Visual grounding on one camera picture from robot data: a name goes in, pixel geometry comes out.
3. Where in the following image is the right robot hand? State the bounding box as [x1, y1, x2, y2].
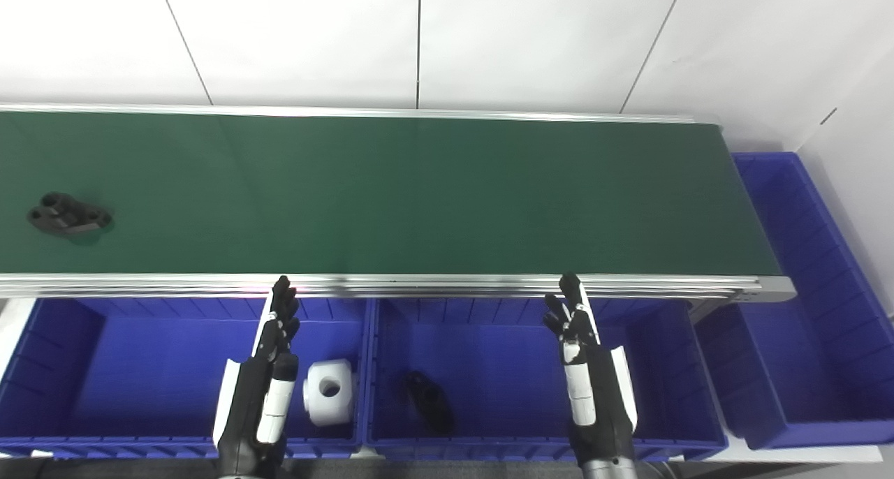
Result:
[543, 273, 638, 466]

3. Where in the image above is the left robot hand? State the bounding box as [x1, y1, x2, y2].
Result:
[212, 275, 302, 474]

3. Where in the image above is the black flange part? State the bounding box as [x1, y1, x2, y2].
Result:
[403, 371, 456, 436]
[27, 192, 113, 238]

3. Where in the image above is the blue plastic bin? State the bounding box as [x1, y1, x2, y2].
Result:
[0, 296, 369, 461]
[363, 297, 729, 464]
[694, 152, 894, 450]

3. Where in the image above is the white block part with hole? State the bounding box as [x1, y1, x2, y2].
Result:
[302, 359, 359, 427]

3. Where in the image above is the green conveyor belt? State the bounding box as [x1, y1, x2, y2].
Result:
[0, 104, 798, 307]
[0, 111, 783, 276]

